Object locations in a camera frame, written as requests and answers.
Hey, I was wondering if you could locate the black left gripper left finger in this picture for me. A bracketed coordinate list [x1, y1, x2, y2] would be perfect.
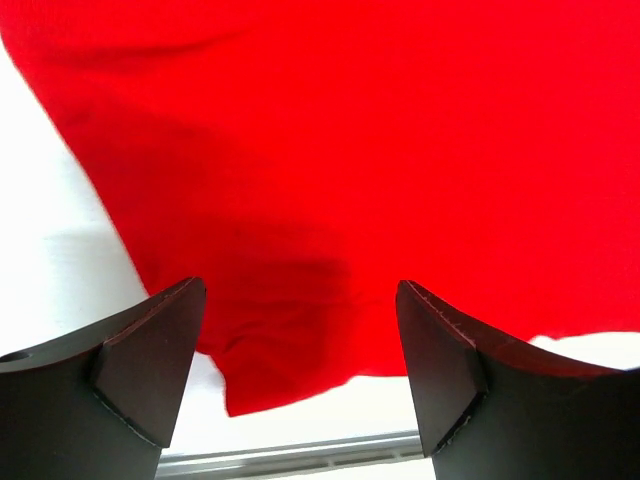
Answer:
[1, 278, 206, 480]

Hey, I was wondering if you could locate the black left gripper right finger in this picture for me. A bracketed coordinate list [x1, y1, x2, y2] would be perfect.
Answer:
[395, 281, 639, 480]

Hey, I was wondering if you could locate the red t shirt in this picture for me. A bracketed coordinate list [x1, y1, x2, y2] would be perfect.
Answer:
[1, 1, 639, 416]

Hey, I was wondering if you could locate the aluminium table edge rail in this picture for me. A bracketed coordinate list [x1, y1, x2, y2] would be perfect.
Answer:
[155, 431, 423, 479]

